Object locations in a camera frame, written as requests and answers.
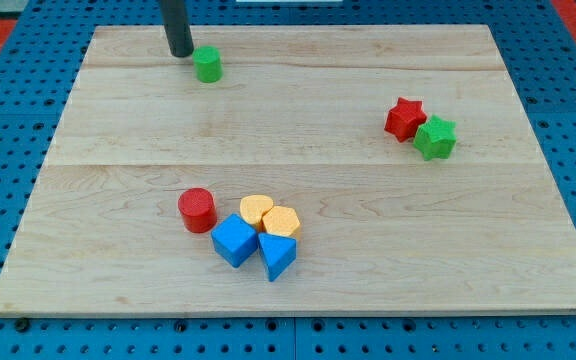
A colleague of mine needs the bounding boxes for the red cylinder block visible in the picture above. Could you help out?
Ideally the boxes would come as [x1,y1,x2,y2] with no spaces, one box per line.
[177,188,217,233]

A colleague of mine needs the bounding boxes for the green star block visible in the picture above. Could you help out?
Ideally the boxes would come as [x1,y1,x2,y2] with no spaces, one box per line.
[413,114,457,161]

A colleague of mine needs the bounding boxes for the blue triangle block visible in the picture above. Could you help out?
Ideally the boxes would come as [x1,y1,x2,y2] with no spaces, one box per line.
[258,233,298,282]

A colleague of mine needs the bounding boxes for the green cylinder block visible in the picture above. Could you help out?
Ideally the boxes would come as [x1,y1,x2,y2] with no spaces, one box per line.
[192,46,223,83]

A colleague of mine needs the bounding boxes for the blue cube block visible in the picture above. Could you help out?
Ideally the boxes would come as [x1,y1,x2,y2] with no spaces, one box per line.
[211,214,258,268]

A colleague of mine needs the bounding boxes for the red star block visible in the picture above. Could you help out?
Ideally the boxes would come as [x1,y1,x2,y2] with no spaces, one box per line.
[384,97,427,142]

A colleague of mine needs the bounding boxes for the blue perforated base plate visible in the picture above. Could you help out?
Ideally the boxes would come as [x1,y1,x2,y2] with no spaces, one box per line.
[0,0,576,359]

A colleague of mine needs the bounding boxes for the wooden board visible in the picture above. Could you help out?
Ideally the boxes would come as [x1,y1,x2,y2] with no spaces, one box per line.
[0,25,576,319]

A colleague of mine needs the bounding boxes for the yellow heart block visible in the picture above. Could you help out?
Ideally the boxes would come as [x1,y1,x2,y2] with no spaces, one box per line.
[239,194,274,232]

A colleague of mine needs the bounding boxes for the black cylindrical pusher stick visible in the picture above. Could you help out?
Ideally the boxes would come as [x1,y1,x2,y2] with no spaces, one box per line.
[158,0,194,58]

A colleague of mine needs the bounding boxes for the yellow hexagon block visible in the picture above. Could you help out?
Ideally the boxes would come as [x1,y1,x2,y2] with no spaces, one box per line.
[262,206,301,240]

